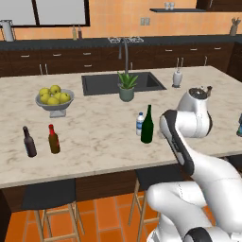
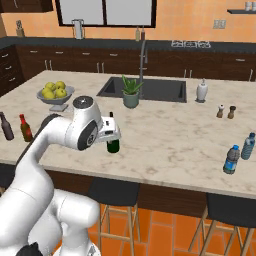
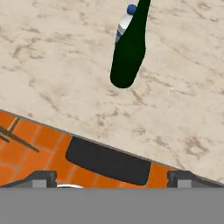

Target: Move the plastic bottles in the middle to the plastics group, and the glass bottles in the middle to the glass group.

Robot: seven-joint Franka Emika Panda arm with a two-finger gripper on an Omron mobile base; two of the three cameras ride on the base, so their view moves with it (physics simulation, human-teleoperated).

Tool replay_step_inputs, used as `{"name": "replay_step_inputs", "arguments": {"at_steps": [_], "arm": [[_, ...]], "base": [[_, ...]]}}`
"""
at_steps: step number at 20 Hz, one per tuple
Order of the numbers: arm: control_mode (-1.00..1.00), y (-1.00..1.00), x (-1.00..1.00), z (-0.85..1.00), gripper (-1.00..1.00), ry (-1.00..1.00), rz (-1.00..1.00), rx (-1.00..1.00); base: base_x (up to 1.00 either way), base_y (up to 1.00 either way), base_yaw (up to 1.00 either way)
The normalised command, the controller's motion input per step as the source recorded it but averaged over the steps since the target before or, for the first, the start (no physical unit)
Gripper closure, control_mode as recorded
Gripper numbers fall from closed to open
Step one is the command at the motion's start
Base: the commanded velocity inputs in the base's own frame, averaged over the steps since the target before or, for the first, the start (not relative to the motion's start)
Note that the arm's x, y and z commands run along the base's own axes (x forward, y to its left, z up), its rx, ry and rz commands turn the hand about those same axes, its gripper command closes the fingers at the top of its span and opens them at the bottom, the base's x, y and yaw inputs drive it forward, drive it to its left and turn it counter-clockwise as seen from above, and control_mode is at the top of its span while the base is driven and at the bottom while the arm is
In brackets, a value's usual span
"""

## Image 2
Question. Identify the dark plastic bottle blue label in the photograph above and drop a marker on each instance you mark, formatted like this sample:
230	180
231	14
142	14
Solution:
231	160

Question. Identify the dark grey sink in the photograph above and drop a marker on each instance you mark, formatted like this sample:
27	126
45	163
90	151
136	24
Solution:
156	90

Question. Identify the clear blue plastic bottle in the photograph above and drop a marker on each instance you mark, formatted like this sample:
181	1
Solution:
248	146

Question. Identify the knife block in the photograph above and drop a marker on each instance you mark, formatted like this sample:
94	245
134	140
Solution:
20	29

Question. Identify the black seat wooden stool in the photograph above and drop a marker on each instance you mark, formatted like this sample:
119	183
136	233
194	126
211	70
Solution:
115	191
233	210

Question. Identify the pale tall bottle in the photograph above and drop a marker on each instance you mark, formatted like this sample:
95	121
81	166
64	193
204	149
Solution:
137	34

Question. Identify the dark-topped brown shaker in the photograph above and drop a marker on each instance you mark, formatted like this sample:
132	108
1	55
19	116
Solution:
231	112

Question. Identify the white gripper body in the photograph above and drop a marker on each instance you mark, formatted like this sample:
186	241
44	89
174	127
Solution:
109	134

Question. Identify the white soap dispenser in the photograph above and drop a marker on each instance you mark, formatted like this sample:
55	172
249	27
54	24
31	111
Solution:
202	91

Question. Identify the white gas hob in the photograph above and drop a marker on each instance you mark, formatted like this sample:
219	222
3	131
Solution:
191	43

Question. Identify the grey tall tap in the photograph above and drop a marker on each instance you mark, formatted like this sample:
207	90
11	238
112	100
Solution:
143	60

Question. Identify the dark tall bottle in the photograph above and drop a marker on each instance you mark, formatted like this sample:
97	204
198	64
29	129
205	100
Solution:
143	34

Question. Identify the dark wall shelf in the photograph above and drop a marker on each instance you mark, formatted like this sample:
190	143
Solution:
241	11

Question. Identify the dark brown cupboard run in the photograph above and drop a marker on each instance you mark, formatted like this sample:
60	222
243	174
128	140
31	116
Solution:
83	61

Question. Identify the grey wall socket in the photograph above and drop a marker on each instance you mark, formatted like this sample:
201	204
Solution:
219	24

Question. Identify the black framed window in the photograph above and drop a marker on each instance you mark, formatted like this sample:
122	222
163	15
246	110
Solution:
105	11

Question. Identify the dark brown wall cupboard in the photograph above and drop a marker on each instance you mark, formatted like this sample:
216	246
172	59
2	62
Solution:
26	5

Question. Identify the dark brown drawer stack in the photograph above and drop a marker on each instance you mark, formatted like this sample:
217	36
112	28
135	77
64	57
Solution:
9	70

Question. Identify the green plant in grey pot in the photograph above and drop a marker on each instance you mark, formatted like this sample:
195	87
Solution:
130	96

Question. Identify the white-topped brown shaker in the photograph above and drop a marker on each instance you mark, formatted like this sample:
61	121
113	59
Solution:
220	112

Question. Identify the red-brown glass bottle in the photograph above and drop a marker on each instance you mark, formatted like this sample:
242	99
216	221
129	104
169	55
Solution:
26	131

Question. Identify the yellow-green apple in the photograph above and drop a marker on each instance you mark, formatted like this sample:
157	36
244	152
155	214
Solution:
60	84
46	91
49	95
61	93
50	86

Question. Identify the grey pitcher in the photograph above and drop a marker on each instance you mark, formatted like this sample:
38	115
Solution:
78	29

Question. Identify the grey fruit bowl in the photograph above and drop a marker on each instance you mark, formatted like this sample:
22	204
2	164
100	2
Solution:
56	101

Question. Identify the dark brown glass bottle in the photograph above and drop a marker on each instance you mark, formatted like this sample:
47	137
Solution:
6	129

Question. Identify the dark green glass bottle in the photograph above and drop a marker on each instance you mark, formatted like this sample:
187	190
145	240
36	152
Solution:
113	147

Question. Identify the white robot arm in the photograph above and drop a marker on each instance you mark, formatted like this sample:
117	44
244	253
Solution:
30	186

